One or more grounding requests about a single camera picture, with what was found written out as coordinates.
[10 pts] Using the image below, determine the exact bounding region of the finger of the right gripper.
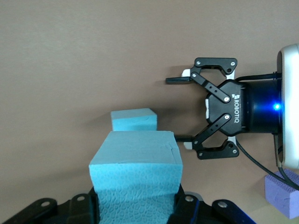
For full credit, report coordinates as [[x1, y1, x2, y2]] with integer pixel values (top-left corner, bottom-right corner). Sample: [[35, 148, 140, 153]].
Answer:
[[165, 57, 238, 103], [175, 113, 240, 161]]

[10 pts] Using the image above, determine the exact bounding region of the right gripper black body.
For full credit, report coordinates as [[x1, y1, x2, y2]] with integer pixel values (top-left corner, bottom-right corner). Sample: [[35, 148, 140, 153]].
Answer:
[[205, 79, 282, 136]]

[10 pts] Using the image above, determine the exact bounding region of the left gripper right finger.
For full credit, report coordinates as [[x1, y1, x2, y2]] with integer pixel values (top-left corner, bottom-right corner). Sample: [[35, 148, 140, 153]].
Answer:
[[168, 190, 257, 224]]

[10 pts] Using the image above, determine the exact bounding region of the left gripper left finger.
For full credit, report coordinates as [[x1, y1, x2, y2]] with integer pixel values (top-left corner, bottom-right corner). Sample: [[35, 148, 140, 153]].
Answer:
[[0, 186, 101, 224]]

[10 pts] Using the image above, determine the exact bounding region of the light blue foam block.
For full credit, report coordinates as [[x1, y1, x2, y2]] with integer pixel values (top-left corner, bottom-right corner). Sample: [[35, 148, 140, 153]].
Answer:
[[110, 108, 157, 132], [88, 130, 183, 224]]

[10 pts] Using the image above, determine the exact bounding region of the purple foam block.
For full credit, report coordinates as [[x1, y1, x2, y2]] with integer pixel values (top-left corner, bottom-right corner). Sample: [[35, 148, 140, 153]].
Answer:
[[264, 169, 299, 219]]

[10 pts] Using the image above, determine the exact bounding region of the brown table cover sheet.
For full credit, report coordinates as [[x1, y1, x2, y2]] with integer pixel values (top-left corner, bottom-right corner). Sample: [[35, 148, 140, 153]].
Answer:
[[0, 0, 299, 224]]

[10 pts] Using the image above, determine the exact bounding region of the right wrist camera housing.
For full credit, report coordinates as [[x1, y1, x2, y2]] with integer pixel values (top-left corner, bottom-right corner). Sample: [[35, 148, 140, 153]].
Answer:
[[276, 43, 299, 170]]

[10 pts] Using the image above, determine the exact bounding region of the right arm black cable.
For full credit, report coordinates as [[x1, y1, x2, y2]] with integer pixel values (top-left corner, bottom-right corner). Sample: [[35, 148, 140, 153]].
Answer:
[[235, 140, 299, 191]]

